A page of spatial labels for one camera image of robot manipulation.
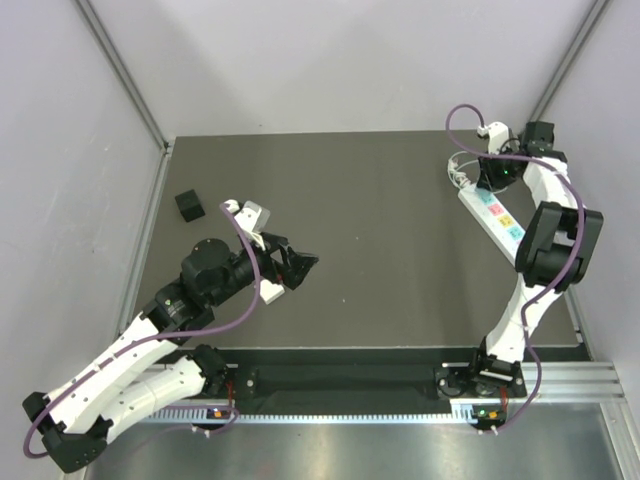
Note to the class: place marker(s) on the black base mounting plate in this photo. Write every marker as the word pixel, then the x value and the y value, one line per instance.
pixel 355 380

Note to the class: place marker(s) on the slotted cable duct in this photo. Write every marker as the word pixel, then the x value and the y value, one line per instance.
pixel 455 413

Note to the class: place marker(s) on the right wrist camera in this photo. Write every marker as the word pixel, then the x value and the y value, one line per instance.
pixel 498 136

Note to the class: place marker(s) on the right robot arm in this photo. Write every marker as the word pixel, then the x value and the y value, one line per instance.
pixel 549 255

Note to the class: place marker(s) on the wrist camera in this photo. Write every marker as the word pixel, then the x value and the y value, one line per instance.
pixel 498 136
pixel 251 219

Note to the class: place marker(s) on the aluminium front rail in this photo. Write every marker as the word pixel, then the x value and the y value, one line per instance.
pixel 579 382

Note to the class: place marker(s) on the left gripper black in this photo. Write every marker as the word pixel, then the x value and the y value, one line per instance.
pixel 295 265

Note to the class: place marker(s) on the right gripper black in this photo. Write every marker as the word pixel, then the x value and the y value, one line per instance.
pixel 488 179

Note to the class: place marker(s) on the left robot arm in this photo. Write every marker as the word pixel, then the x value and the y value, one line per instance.
pixel 78 421

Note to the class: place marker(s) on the left aluminium frame post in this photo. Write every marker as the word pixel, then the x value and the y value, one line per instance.
pixel 114 59

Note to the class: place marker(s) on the white charger adapter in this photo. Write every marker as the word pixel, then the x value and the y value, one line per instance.
pixel 269 291

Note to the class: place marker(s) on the aluminium frame post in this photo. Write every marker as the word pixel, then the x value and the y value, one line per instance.
pixel 114 59
pixel 588 24

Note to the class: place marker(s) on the black cube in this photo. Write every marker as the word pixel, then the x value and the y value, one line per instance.
pixel 189 205

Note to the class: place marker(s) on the white power strip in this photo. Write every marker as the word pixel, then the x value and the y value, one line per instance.
pixel 496 221

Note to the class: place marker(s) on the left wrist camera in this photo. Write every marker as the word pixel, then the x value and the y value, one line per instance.
pixel 251 219

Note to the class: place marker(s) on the right aluminium frame post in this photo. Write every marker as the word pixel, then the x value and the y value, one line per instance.
pixel 588 24

